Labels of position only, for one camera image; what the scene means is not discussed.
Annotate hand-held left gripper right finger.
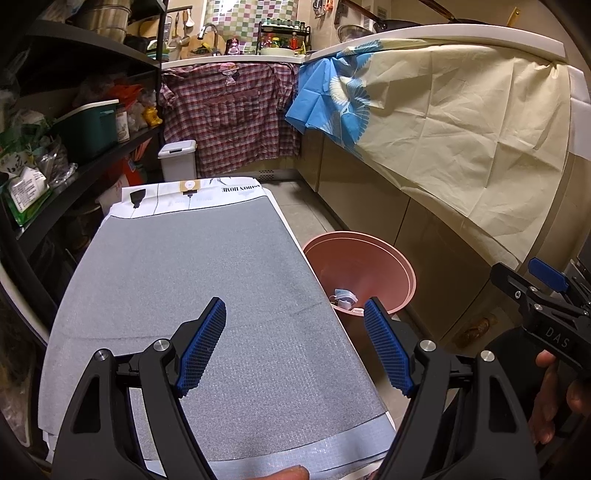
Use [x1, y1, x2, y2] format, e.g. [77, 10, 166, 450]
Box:
[363, 296, 541, 480]

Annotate green white packet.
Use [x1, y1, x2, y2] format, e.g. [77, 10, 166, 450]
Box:
[2, 166, 51, 227]

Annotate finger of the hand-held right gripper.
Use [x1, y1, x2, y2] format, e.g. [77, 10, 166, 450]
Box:
[529, 257, 591, 320]
[490, 261, 544, 315]

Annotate person's left hand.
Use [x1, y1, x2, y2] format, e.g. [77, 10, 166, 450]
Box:
[265, 466, 310, 480]

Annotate black frying pan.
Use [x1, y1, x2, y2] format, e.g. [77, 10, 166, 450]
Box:
[342, 0, 490, 34]

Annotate pink plastic bin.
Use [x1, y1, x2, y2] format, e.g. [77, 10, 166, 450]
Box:
[302, 232, 417, 352]

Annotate steel pots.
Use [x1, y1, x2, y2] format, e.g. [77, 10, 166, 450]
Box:
[76, 0, 134, 42]

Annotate white kitchen counter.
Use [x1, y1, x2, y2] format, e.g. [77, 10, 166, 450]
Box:
[161, 25, 566, 70]

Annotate black spice rack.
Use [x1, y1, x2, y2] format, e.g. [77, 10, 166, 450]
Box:
[257, 19, 311, 51]

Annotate white lidded bin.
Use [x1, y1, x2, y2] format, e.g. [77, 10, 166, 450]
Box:
[158, 140, 198, 183]

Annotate black shelf rack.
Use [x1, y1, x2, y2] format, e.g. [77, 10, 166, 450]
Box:
[0, 0, 169, 347]

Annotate clear crumpled plastic bags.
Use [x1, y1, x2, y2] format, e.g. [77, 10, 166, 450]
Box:
[127, 92, 158, 132]

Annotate red bag on shelf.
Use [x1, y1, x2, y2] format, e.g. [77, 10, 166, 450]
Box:
[113, 84, 145, 109]

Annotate cream blue patterned cloth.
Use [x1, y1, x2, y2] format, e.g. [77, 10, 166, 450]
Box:
[285, 39, 575, 273]

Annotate red blue packet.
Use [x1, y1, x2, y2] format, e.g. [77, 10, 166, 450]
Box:
[124, 157, 146, 185]

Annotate grey mat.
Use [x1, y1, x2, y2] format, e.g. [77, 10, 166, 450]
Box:
[39, 194, 389, 464]

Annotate person's right hand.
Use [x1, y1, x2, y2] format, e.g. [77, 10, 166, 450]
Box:
[529, 351, 591, 446]

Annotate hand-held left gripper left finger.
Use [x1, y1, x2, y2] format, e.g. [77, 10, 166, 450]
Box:
[51, 296, 228, 480]

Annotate steel pot lid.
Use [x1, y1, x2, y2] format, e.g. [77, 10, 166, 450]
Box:
[337, 24, 374, 42]

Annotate green storage box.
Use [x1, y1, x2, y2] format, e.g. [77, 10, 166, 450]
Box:
[53, 99, 120, 160]

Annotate white tissue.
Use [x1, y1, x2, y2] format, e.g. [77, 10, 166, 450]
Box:
[330, 287, 360, 309]

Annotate clear plastic bag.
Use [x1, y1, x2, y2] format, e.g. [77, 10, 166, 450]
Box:
[39, 138, 78, 188]

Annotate steel faucet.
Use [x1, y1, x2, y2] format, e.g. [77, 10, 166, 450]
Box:
[198, 23, 221, 56]

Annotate red plaid shirt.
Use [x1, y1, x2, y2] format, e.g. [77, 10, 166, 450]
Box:
[161, 62, 303, 178]

